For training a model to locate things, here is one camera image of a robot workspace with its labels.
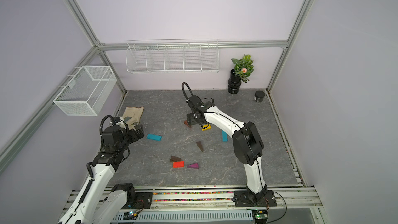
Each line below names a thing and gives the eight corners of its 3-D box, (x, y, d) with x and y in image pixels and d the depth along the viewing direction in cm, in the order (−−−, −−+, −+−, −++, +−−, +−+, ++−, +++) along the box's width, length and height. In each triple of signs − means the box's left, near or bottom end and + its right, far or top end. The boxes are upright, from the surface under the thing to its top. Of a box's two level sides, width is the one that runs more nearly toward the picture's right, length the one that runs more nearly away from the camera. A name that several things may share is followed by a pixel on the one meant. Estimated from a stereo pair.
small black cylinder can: (253, 101, 118) (254, 96, 113) (254, 94, 122) (256, 89, 117) (262, 103, 116) (264, 98, 112) (263, 96, 120) (265, 91, 116)
